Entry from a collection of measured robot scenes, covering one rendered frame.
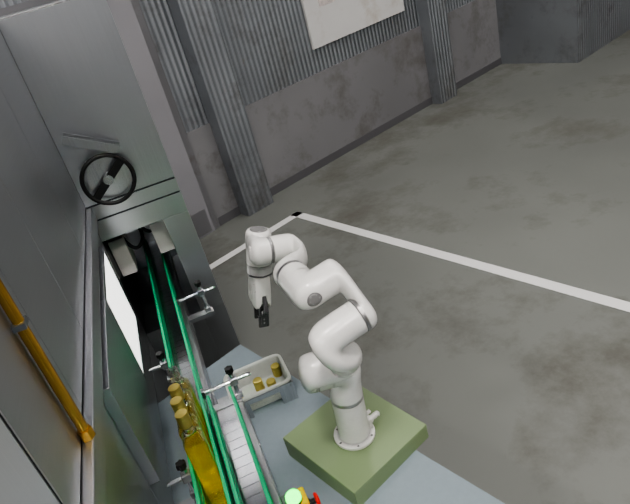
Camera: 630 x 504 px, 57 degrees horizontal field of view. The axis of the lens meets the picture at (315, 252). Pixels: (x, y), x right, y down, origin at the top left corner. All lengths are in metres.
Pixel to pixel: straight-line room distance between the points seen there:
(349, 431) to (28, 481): 0.98
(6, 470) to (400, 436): 1.13
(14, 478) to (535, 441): 2.25
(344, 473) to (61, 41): 1.76
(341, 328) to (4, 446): 0.71
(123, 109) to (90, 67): 0.19
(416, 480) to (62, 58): 1.87
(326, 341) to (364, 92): 5.26
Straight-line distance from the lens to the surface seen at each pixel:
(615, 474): 2.78
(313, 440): 1.87
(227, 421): 1.95
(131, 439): 1.64
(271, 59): 5.67
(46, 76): 2.43
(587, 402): 3.03
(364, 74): 6.45
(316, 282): 1.36
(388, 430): 1.85
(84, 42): 2.41
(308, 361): 1.52
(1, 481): 1.06
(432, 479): 1.79
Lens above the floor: 2.15
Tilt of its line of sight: 28 degrees down
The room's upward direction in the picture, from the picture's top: 16 degrees counter-clockwise
